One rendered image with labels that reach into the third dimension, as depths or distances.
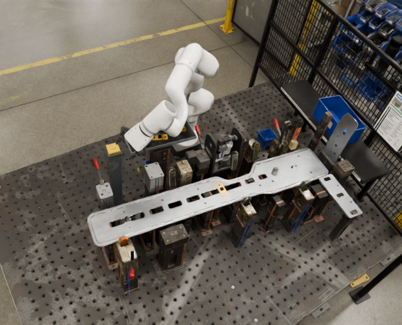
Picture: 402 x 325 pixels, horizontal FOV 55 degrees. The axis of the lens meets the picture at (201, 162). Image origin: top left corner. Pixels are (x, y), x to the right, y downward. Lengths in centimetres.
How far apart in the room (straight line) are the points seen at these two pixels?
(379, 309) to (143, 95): 284
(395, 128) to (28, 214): 213
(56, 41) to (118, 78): 94
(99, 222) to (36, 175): 74
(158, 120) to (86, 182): 97
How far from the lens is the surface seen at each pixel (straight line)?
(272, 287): 222
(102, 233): 192
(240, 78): 449
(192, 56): 180
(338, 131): 235
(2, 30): 517
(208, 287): 214
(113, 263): 217
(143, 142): 173
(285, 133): 229
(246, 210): 199
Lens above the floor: 267
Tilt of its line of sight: 50 degrees down
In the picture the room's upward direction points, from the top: 11 degrees clockwise
